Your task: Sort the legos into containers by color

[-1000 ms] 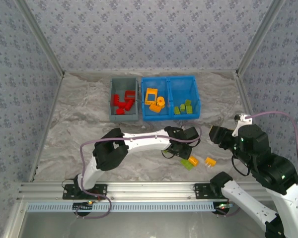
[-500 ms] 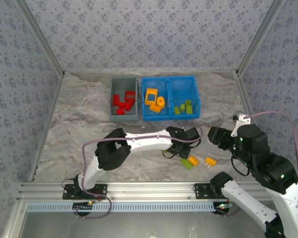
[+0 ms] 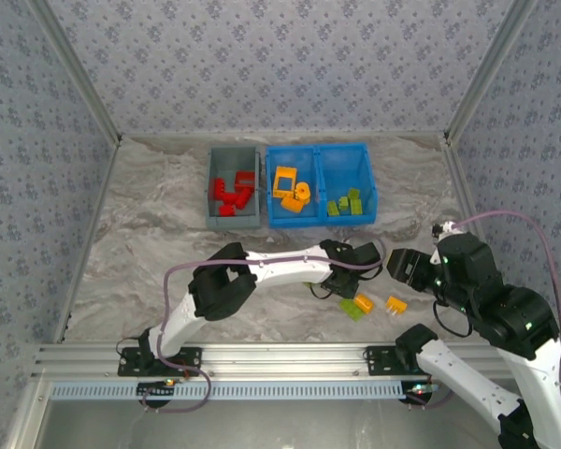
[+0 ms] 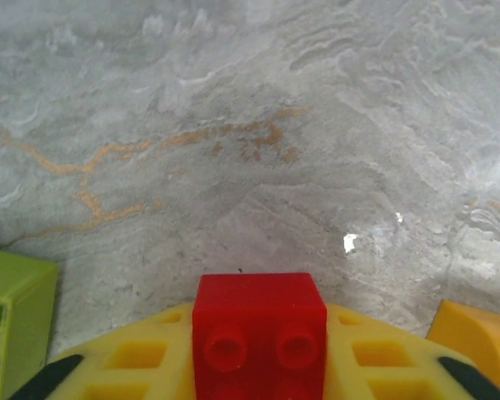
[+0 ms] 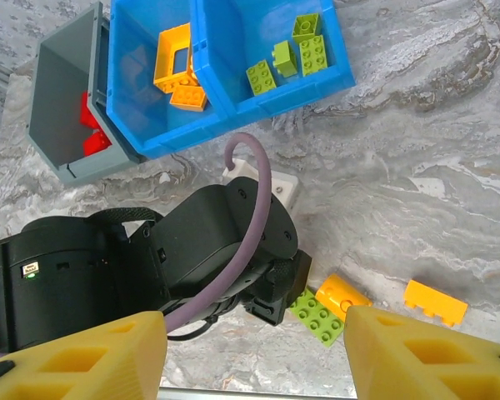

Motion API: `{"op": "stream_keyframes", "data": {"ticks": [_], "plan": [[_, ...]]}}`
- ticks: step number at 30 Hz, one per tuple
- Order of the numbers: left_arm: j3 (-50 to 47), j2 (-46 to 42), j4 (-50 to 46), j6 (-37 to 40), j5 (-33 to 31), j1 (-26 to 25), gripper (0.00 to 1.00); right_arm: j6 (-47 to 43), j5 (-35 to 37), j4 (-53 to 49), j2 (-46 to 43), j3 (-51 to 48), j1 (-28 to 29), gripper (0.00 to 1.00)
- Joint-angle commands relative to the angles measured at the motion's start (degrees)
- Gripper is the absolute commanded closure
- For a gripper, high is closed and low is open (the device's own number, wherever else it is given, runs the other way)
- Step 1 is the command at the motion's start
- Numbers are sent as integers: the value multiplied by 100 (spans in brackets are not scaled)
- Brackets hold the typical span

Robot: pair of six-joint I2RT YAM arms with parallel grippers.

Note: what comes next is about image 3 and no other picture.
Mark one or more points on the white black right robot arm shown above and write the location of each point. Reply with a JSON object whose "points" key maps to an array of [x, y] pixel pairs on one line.
{"points": [[453, 374]]}

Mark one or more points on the grey plastic bin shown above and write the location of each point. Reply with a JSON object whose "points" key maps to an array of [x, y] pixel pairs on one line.
{"points": [[234, 220]]}

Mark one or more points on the wide aluminium mounting rail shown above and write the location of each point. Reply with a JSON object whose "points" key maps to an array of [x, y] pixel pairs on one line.
{"points": [[280, 361]]}

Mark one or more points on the yellow lego window frame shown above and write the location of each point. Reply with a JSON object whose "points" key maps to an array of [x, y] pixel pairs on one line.
{"points": [[277, 182]]}

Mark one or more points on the red studded lego brick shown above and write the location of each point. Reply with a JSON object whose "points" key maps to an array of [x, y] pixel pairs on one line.
{"points": [[218, 189]]}

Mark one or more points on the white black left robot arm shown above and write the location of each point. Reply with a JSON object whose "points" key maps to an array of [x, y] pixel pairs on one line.
{"points": [[290, 266]]}

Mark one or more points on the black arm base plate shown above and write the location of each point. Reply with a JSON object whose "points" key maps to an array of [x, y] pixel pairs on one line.
{"points": [[131, 362], [381, 362]]}

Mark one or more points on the blue plastic bin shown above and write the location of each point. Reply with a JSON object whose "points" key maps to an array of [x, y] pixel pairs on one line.
{"points": [[346, 168], [292, 220]]}

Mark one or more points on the yellow round lego brick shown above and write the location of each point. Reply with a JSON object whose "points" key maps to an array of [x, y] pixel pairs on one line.
{"points": [[303, 192]]}

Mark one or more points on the aluminium frame post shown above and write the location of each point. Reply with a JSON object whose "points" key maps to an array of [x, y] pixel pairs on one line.
{"points": [[491, 70], [75, 70]]}

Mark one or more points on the upturned yellow lego brick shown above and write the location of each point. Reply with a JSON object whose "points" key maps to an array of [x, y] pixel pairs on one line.
{"points": [[396, 305]]}

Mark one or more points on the small led circuit board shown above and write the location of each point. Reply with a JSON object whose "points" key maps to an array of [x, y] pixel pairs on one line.
{"points": [[421, 389], [156, 388]]}

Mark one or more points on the aluminium side rail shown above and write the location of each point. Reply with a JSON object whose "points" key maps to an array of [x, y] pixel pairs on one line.
{"points": [[89, 243], [458, 187]]}

